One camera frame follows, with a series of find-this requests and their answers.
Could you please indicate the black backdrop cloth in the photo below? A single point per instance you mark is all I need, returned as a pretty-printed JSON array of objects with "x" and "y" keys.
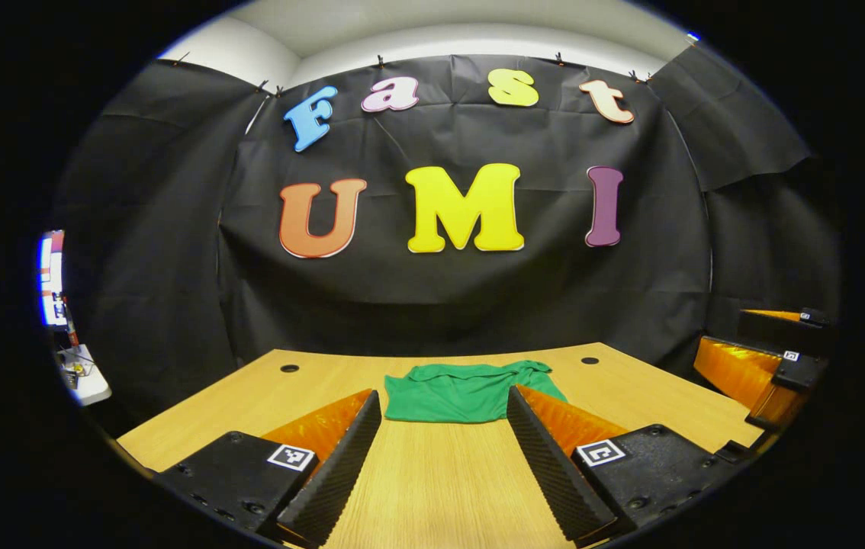
[{"x": 478, "y": 305}]

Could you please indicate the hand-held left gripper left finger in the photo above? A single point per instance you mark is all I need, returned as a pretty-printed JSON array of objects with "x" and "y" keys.
[{"x": 345, "y": 469}]

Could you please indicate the computer monitor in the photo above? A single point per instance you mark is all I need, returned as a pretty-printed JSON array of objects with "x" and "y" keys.
[{"x": 51, "y": 278}]

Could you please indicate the green T-shirt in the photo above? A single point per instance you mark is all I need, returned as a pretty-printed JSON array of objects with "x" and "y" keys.
[{"x": 455, "y": 393}]

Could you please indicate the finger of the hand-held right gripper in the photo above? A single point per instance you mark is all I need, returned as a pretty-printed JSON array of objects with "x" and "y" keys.
[
  {"x": 776, "y": 328},
  {"x": 734, "y": 370}
]

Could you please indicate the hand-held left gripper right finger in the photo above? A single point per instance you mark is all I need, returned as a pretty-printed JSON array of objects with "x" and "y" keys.
[{"x": 547, "y": 465}]

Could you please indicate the white side table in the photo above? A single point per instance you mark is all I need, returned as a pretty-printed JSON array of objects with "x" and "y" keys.
[{"x": 93, "y": 385}]

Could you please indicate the red bottle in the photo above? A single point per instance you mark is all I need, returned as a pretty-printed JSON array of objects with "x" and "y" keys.
[{"x": 71, "y": 328}]

